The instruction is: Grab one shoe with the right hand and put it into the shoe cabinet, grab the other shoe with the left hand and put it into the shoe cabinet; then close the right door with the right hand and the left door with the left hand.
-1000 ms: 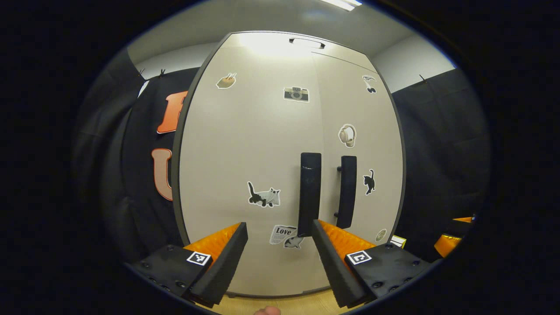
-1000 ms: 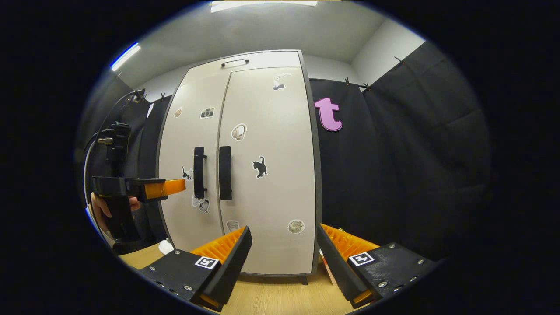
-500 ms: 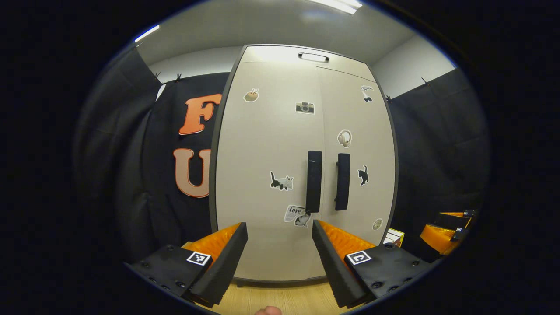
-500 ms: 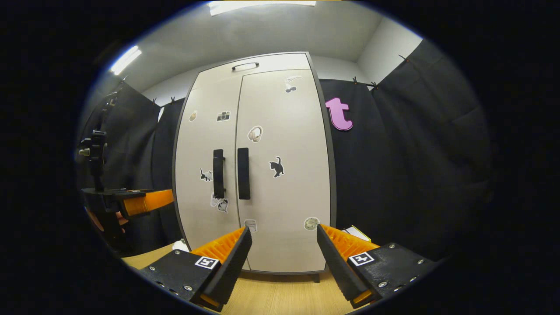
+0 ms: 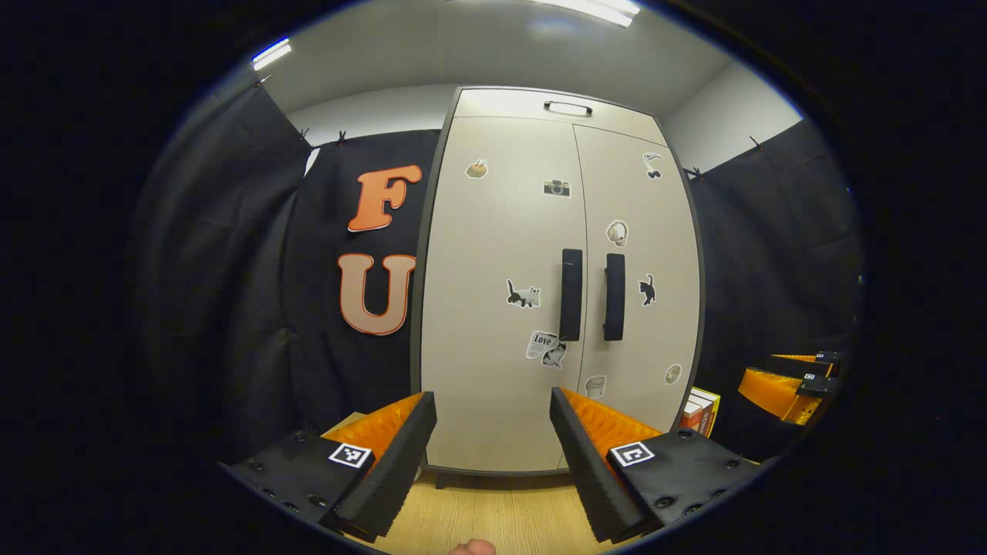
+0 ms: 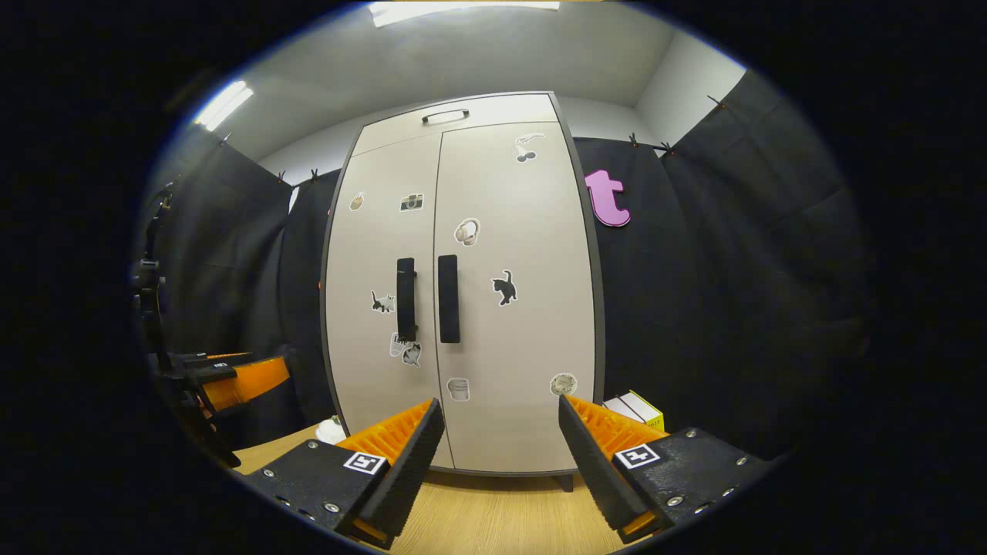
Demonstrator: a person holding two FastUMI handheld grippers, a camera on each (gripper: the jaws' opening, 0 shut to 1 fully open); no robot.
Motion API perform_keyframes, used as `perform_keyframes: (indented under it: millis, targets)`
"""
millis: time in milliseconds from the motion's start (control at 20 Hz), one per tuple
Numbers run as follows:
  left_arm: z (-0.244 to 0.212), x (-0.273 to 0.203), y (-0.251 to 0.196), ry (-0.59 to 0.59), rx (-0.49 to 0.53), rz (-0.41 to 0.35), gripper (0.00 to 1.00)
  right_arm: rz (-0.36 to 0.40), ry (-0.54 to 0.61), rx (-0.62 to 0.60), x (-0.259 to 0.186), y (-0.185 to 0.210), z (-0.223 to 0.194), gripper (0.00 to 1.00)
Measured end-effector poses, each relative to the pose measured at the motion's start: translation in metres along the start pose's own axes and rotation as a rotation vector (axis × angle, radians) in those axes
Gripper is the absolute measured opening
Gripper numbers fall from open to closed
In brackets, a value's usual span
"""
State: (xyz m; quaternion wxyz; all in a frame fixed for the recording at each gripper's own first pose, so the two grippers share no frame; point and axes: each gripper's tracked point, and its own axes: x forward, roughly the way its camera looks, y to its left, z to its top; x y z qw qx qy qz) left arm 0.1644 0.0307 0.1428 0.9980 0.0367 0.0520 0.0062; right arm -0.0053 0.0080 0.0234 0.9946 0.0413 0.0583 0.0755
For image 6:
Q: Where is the white cabinet drawer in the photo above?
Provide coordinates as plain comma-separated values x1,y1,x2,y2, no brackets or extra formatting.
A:
361,93,560,155

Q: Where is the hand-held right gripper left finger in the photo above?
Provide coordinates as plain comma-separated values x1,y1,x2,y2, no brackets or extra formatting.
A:
245,397,446,550

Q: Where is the small cardboard box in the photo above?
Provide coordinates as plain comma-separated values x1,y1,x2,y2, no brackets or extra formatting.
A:
603,389,665,434

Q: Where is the white cabinet door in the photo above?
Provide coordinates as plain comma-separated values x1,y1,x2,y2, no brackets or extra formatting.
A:
325,133,444,469
433,121,596,473

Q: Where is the white shoe cabinet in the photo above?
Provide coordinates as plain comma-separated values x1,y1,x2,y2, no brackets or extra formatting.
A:
318,91,608,493

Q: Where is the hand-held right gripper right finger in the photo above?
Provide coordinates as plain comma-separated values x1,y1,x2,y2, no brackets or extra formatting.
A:
559,393,776,544

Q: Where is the ceiling light panel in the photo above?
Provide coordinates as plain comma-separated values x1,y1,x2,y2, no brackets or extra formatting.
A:
193,80,254,132
369,0,561,28

